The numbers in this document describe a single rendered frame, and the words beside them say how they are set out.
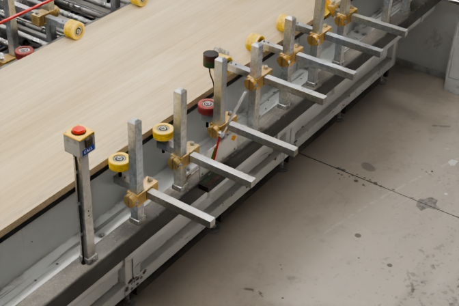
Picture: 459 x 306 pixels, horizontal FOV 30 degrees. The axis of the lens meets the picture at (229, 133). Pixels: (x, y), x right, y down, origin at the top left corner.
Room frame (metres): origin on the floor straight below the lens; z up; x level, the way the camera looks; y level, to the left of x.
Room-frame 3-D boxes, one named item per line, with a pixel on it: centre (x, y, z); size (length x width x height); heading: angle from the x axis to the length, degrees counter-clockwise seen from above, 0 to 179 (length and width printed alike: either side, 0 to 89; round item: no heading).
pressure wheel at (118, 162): (2.51, 0.39, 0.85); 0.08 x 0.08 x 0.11
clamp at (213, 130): (2.85, 0.03, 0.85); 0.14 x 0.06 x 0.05; 146
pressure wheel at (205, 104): (2.91, 0.09, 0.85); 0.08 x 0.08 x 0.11
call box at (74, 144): (2.20, 0.46, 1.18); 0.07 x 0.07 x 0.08; 56
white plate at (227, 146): (2.79, 0.04, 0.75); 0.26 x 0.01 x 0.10; 146
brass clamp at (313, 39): (3.47, -0.39, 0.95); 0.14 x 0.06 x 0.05; 146
